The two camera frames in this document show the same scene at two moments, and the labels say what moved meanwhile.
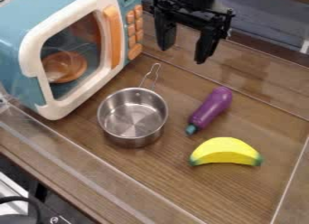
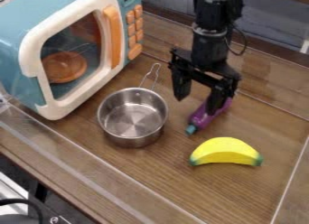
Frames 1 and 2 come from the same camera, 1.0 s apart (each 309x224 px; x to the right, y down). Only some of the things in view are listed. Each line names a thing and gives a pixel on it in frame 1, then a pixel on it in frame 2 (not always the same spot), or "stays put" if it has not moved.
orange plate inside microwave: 65,66 stays put
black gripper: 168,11 → 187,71
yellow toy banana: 228,150 stays put
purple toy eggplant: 208,114 stays put
